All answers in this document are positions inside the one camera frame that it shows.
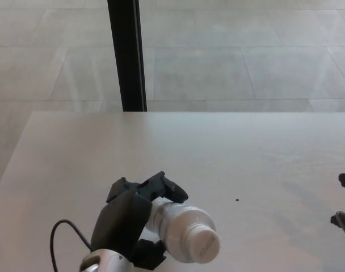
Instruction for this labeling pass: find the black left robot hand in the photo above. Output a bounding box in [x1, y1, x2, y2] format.
[90, 171, 190, 269]

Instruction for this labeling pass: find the clear plastic bottle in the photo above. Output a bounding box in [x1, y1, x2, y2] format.
[145, 198, 217, 263]

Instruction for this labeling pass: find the white bottle cap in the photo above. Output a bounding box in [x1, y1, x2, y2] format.
[186, 223, 221, 264]

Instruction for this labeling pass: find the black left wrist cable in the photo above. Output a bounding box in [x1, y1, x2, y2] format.
[49, 219, 94, 272]

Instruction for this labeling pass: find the black window frame post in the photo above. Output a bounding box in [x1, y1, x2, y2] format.
[106, 0, 148, 112]

